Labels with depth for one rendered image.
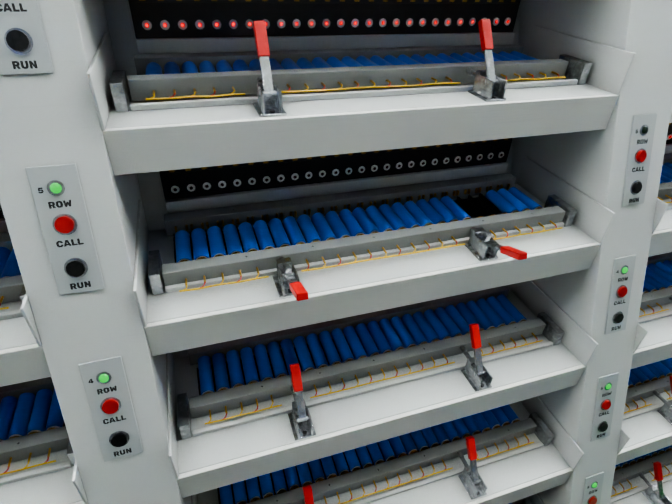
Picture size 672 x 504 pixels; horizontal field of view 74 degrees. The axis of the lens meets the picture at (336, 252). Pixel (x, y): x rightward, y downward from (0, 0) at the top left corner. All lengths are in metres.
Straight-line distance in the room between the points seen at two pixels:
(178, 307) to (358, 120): 0.28
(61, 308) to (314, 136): 0.31
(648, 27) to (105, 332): 0.73
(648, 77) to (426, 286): 0.40
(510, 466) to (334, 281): 0.49
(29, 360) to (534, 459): 0.76
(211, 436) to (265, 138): 0.38
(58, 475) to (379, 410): 0.40
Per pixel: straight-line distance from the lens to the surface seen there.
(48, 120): 0.48
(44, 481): 0.67
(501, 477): 0.87
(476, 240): 0.62
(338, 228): 0.60
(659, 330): 0.95
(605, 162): 0.72
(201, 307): 0.52
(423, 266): 0.58
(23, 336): 0.56
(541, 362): 0.79
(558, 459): 0.93
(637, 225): 0.78
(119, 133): 0.47
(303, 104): 0.52
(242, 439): 0.63
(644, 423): 1.06
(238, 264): 0.54
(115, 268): 0.49
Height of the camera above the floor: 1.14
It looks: 18 degrees down
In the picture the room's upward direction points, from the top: 4 degrees counter-clockwise
